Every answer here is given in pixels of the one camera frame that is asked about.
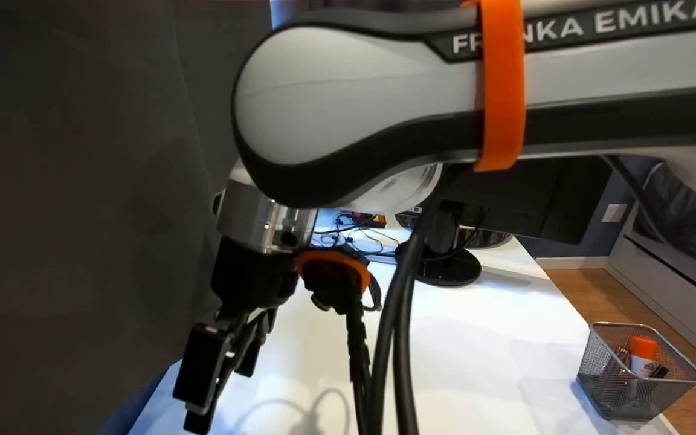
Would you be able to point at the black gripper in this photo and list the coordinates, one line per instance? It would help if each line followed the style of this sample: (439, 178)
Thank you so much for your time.
(253, 280)

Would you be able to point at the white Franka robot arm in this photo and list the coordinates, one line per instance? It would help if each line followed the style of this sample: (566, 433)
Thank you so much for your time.
(348, 106)

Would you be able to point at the filled black mesh organiser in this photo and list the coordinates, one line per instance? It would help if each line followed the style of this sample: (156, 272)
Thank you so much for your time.
(604, 388)

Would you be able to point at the power strip red yellow switches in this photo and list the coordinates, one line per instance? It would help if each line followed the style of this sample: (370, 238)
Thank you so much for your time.
(368, 218)

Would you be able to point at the dark grey cloth panel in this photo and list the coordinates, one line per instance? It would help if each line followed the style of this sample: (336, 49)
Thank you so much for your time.
(65, 201)

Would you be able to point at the black computer monitor with stand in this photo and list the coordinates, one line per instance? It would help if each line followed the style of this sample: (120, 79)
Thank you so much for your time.
(543, 201)

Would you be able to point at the orange capped marker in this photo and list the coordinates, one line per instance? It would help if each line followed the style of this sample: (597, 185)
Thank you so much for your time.
(642, 352)

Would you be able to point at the grey bedding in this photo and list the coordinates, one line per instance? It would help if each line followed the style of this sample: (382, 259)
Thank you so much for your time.
(688, 218)

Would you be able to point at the white wall outlet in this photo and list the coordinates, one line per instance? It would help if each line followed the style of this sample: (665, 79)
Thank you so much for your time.
(615, 212)

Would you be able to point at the white bed frame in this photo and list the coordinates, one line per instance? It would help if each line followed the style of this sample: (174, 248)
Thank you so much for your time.
(671, 292)

